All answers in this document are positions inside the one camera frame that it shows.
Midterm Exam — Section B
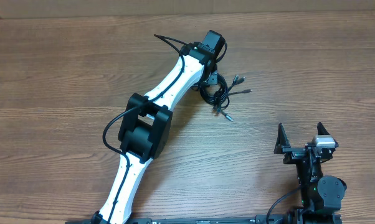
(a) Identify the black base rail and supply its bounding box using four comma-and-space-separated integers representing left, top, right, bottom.
65, 213, 343, 224

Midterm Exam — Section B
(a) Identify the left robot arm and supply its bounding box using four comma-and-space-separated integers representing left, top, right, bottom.
90, 30, 227, 223

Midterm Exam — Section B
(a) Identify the black cable bundle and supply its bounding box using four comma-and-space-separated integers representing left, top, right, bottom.
192, 73, 254, 123

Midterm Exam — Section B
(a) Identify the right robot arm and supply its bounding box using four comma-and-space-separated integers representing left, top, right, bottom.
266, 123, 347, 224

